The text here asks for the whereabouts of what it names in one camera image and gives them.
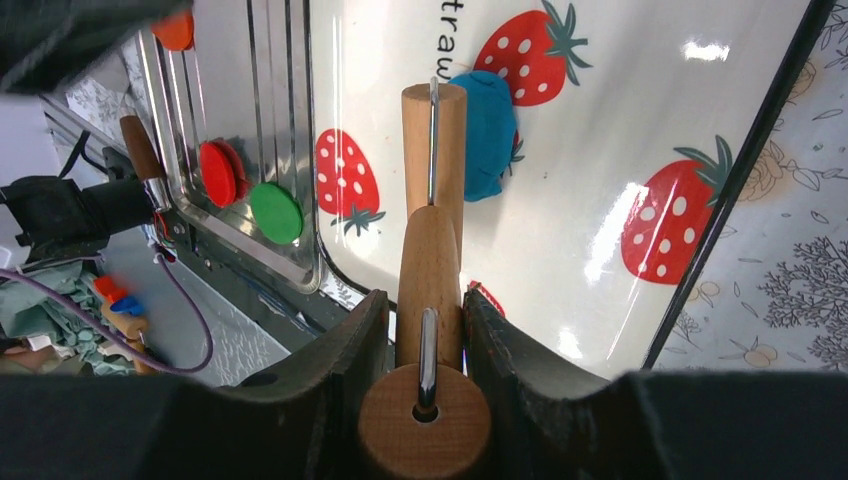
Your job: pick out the orange dough disc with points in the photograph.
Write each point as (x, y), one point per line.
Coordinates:
(176, 32)

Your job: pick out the green dough disc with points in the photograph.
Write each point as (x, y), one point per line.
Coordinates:
(276, 213)

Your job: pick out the red dough disc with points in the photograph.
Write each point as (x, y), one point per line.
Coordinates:
(222, 172)

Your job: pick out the wooden double-ended dough roller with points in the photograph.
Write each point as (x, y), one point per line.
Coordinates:
(426, 419)

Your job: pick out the floral table mat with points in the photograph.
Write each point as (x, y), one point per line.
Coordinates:
(773, 292)

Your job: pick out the blue dough piece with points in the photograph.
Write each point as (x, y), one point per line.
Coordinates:
(490, 128)

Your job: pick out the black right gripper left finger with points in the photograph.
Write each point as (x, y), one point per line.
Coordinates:
(293, 420)

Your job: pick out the metal spatula wooden handle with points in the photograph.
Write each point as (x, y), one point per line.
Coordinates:
(145, 162)

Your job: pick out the stainless steel baking tray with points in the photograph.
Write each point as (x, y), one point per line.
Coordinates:
(245, 82)

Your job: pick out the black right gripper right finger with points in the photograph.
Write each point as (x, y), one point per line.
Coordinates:
(554, 420)

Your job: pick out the white strawberry print tray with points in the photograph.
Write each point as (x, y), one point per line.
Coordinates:
(633, 120)

